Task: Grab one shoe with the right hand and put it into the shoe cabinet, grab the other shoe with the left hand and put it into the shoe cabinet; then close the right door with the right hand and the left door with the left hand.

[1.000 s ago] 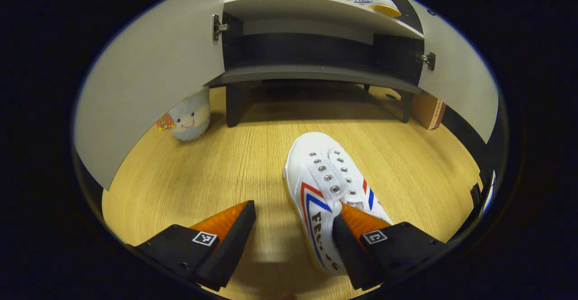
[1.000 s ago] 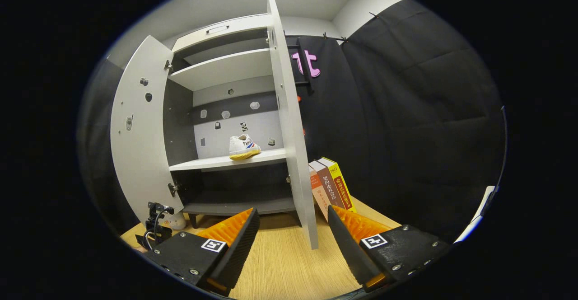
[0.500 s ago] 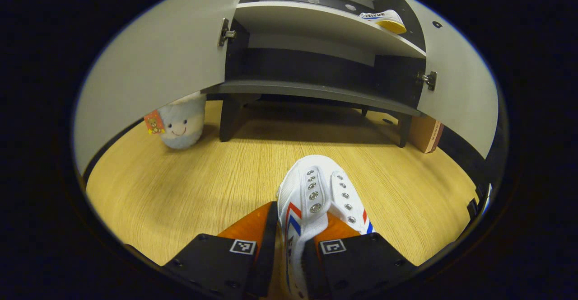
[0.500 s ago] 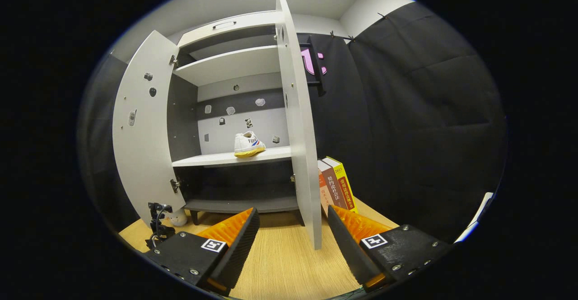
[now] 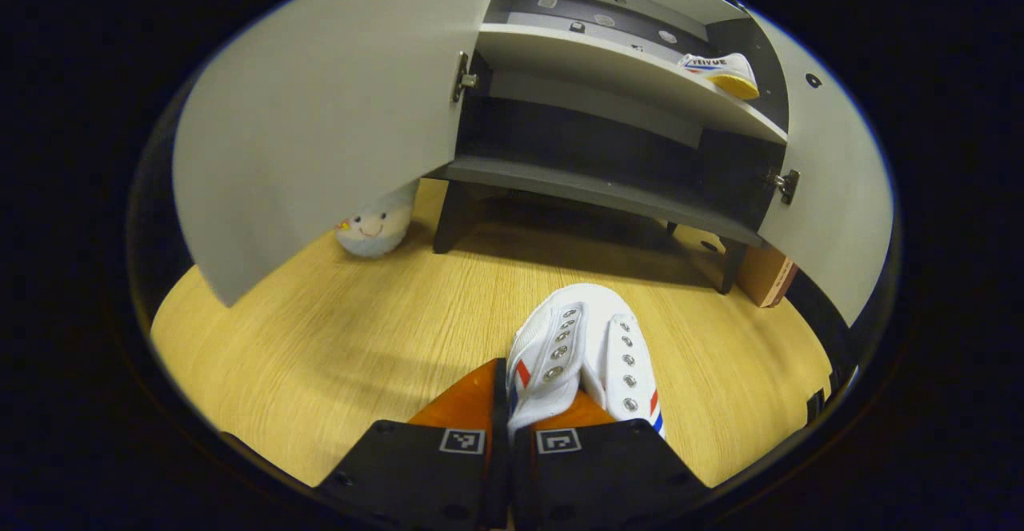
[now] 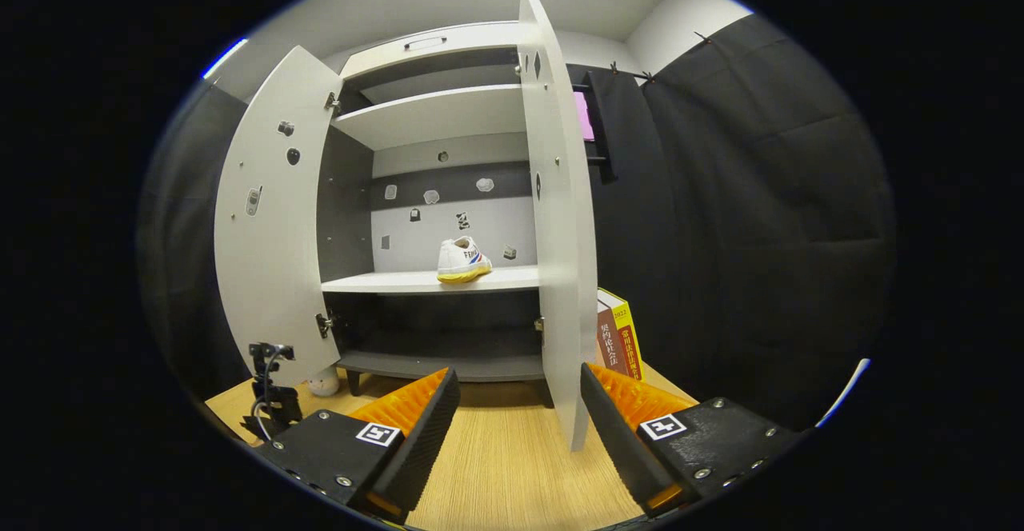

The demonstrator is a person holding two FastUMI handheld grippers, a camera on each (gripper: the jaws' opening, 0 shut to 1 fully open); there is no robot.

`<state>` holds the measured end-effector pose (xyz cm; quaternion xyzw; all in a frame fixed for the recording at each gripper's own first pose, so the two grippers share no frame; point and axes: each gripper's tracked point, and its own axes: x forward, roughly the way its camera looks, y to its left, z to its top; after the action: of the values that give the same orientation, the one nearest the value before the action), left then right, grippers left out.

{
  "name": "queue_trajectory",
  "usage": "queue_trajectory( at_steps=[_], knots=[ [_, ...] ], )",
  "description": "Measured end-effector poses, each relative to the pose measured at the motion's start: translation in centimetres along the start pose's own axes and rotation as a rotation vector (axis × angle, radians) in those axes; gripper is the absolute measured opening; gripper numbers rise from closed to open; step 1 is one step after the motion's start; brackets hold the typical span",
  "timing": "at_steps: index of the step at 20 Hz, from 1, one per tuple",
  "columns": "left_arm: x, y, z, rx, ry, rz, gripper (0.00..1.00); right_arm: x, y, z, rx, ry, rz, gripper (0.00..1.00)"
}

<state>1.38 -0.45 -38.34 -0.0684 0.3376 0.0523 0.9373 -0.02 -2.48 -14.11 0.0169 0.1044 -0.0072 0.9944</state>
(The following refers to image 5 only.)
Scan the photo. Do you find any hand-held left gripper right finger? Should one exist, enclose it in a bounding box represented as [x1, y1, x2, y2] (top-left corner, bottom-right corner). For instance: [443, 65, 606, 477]
[510, 387, 709, 531]

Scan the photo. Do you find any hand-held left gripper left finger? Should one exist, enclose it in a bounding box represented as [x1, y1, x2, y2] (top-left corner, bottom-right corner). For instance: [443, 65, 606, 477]
[316, 357, 510, 531]

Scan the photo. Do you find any white canvas shoe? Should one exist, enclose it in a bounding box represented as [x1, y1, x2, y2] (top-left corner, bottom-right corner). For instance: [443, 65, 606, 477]
[506, 283, 666, 444]
[678, 53, 759, 101]

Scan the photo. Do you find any white cabinet door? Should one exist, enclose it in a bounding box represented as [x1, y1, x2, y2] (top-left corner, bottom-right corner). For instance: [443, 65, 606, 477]
[172, 0, 513, 308]
[748, 11, 895, 328]

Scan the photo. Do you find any white shoe cabinet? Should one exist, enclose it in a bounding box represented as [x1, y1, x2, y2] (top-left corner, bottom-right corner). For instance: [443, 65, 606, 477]
[432, 0, 793, 296]

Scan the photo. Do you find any white plush toy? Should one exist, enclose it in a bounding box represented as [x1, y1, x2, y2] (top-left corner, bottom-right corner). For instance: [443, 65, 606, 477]
[334, 182, 417, 258]

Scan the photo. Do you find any brown cardboard box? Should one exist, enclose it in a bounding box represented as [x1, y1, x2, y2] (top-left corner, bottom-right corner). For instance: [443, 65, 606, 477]
[736, 242, 799, 309]

